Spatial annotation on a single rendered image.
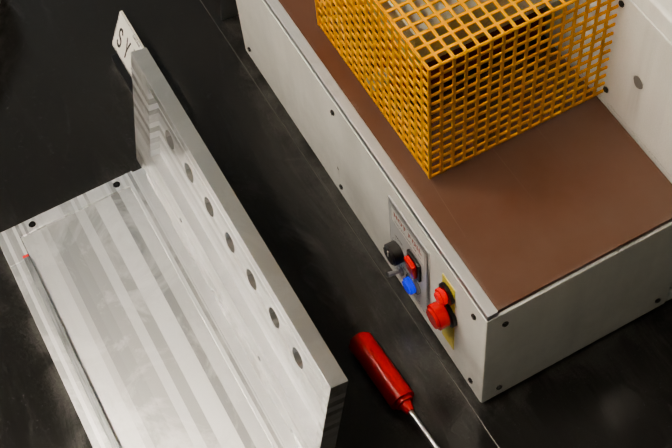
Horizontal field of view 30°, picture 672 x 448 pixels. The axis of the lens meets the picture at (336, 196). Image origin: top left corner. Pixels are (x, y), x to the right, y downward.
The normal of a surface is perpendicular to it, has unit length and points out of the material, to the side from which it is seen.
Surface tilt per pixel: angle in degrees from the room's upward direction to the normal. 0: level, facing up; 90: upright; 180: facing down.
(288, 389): 10
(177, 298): 0
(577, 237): 0
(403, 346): 0
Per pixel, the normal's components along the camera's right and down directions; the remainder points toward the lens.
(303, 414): 0.09, -0.61
